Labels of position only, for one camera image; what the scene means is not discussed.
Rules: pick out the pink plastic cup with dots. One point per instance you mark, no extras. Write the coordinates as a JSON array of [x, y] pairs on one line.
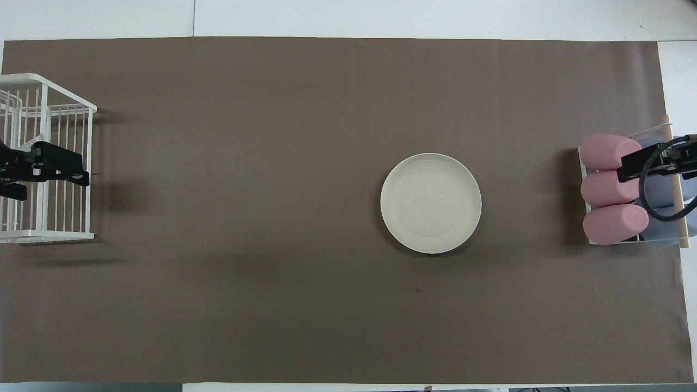
[[601, 152], [612, 224], [604, 190]]

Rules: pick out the brown table mat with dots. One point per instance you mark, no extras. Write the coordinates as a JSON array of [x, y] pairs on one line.
[[272, 218]]

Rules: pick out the cream round plate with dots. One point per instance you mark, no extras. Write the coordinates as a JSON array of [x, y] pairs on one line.
[[430, 204]]

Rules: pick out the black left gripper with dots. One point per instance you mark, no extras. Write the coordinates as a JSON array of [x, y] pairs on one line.
[[49, 160]]

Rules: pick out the cup holder with wooden rod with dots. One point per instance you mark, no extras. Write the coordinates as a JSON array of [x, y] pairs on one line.
[[678, 207]]

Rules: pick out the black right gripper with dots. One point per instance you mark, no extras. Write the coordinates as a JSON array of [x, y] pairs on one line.
[[637, 165]]

